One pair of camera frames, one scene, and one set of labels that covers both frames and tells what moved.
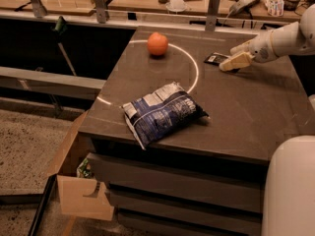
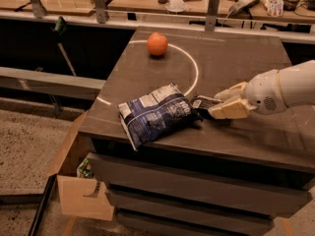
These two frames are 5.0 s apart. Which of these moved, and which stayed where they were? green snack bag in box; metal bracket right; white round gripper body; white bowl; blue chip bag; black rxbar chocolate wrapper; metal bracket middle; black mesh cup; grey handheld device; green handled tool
Moved: black rxbar chocolate wrapper; white round gripper body
Stayed: green handled tool; grey handheld device; metal bracket middle; blue chip bag; metal bracket right; black mesh cup; green snack bag in box; white bowl
